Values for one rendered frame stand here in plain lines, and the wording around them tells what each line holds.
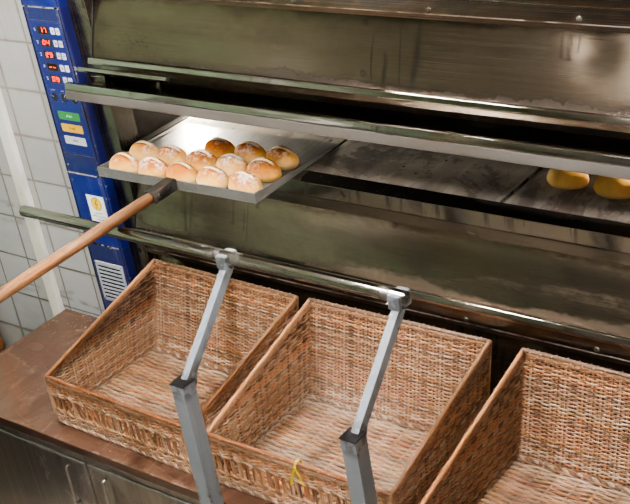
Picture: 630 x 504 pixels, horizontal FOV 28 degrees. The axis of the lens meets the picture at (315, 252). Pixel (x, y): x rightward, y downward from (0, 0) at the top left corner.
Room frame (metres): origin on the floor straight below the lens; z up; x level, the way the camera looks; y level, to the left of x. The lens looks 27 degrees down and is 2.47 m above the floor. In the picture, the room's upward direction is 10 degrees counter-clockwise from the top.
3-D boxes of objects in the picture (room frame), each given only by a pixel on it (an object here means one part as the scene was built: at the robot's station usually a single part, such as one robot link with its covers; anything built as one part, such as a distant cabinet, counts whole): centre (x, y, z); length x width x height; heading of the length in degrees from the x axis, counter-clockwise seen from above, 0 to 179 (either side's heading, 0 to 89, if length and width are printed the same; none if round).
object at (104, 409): (2.91, 0.42, 0.72); 0.56 x 0.49 x 0.28; 47
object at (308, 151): (3.12, 0.21, 1.19); 0.55 x 0.36 x 0.03; 50
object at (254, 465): (2.52, -0.02, 0.72); 0.56 x 0.49 x 0.28; 49
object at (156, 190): (2.95, 0.36, 1.20); 0.09 x 0.04 x 0.03; 140
